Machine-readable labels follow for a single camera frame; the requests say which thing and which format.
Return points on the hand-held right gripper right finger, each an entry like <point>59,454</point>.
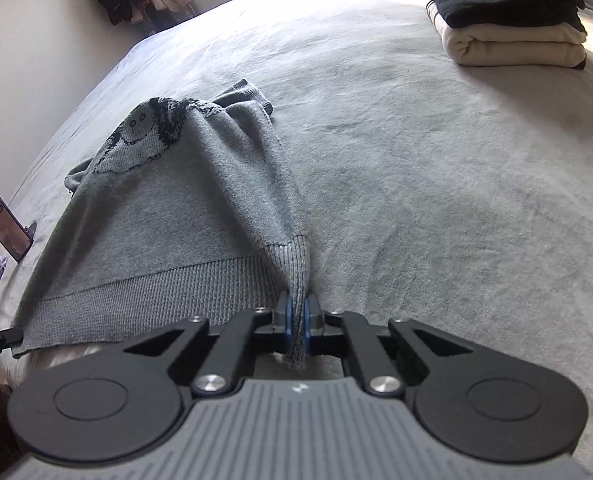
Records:
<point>309,321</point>

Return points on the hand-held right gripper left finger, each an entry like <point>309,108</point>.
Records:
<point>287,322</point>

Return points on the grey knit sweater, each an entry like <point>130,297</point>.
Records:
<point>176,220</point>

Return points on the smartphone on stand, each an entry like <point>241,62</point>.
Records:
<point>1,225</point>

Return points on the beige folded garment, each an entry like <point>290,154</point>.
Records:
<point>506,45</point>

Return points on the black folded garment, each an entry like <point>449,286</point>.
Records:
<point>501,2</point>

